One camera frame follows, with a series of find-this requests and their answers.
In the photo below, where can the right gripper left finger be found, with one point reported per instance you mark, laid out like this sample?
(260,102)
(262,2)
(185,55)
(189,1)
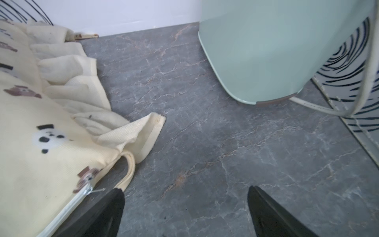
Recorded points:
(102,220)

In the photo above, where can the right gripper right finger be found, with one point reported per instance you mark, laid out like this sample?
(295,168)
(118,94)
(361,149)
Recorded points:
(270,219)

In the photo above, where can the cream animal print pillow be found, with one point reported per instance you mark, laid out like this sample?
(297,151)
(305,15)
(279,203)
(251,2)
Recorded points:
(62,147)

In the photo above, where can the mint green toaster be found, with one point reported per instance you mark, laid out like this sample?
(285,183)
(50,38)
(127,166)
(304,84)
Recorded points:
(268,50)

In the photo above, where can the small wooden stick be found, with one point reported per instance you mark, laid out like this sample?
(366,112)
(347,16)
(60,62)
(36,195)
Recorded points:
(82,36)

